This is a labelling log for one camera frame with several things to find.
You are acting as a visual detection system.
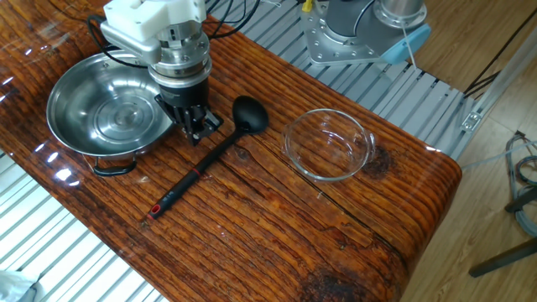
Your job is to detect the grey coiled cable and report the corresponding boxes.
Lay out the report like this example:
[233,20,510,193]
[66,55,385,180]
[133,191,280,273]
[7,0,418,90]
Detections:
[505,130,537,238]

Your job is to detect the thin white tube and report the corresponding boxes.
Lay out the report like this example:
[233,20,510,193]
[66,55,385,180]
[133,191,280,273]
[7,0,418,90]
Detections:
[461,140,537,171]

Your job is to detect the silver finned box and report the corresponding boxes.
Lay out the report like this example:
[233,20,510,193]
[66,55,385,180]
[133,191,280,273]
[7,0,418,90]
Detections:
[99,20,163,66]

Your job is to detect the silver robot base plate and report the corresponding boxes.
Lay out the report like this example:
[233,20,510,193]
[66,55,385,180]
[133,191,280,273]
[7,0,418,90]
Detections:
[300,0,398,67]

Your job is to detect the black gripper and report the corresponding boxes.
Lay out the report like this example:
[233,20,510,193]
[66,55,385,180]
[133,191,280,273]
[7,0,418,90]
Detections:
[154,75,224,147]

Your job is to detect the blue white crumpled package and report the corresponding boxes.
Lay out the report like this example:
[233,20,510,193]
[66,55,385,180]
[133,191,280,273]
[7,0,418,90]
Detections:
[0,269,41,302]

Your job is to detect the metal corner bracket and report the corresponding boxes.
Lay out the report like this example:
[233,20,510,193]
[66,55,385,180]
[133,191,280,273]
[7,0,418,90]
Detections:
[461,111,482,133]

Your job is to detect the clear glass bowl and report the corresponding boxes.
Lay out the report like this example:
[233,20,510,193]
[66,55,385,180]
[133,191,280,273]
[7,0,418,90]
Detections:
[280,107,378,183]

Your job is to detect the dark stand leg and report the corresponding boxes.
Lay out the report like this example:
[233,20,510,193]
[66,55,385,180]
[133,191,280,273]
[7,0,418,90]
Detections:
[468,237,537,279]
[504,186,537,214]

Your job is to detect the silver force sensor flange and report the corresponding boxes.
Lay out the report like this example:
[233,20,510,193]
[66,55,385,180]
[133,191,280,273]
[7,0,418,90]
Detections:
[148,20,213,89]

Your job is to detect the wood pattern table cover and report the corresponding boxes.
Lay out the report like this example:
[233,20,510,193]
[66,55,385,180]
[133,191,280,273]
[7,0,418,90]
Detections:
[0,0,462,302]

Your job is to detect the black floor cables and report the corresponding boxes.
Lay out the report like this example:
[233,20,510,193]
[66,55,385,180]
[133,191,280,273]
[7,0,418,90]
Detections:
[463,7,537,100]

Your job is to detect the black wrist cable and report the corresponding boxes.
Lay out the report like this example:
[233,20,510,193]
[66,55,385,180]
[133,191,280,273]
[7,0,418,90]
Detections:
[86,0,262,70]

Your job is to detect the black ladle red accents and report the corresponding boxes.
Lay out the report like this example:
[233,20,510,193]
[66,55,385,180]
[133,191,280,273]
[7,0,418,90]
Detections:
[146,95,270,221]

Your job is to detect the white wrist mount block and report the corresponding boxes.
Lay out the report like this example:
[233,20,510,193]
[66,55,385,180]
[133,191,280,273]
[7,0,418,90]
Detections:
[103,0,207,42]

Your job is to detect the aluminium frame rail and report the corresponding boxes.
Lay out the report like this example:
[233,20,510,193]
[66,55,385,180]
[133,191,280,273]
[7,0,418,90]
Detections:
[460,25,537,134]

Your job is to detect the steel bowl black handles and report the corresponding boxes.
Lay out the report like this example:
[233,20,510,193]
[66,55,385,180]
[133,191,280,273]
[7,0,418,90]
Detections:
[45,50,177,177]

